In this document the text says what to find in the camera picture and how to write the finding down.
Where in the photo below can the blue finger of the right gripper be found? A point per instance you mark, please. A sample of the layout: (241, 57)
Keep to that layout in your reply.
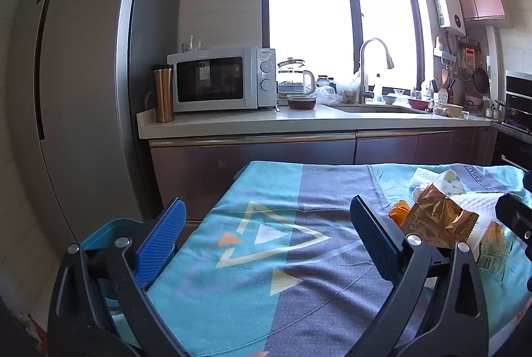
(515, 215)
(527, 180)

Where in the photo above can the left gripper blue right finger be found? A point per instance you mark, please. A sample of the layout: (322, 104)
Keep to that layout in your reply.
(381, 238)

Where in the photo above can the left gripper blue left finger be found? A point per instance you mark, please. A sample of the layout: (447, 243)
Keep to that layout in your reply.
(155, 241)

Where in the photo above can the orange peel piece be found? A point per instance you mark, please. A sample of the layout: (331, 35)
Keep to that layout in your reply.
(400, 212)

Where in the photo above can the clear green snack wrapper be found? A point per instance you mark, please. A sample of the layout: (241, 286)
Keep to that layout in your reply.
(494, 250)

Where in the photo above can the gold snack wrapper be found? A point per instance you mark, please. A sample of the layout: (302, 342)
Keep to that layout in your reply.
(438, 220)

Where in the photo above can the white tissue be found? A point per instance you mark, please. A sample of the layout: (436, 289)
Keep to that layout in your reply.
(447, 182)

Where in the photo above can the blue plastic trash bin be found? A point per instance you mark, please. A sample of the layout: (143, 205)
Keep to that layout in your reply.
(101, 239)

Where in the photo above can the dark red kitchen cabinets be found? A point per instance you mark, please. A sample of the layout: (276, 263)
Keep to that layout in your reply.
(200, 170)

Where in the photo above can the chrome kitchen faucet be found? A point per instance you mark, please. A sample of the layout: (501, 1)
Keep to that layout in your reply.
(365, 67)

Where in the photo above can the black built-in oven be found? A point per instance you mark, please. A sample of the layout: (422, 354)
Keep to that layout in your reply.
(513, 134)

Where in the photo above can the teal and purple tablecloth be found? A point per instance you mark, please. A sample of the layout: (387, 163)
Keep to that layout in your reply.
(276, 267)

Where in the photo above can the black frying pan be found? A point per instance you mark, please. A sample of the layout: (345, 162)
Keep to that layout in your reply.
(481, 81)

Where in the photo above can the dark red bowl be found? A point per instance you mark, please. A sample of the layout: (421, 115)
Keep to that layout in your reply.
(300, 102)

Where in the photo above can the copper travel mug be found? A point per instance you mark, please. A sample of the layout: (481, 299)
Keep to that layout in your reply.
(162, 83)

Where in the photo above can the white water heater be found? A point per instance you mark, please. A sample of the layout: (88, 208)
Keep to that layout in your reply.
(450, 17)

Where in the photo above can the white microwave oven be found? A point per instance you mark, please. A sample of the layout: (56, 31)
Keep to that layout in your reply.
(224, 79)

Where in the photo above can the glass electric kettle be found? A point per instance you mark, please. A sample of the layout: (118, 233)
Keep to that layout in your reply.
(293, 79)

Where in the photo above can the silver refrigerator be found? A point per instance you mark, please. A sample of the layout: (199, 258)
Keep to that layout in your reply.
(78, 73)

